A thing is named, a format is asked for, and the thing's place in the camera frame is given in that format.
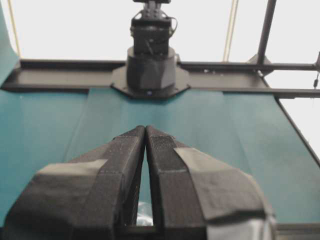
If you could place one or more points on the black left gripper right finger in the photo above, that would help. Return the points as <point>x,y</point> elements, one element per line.
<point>198,197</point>

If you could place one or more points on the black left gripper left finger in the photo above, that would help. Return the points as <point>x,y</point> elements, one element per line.
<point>86,198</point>

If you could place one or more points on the clear zip bag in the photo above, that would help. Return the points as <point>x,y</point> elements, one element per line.
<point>144,214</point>

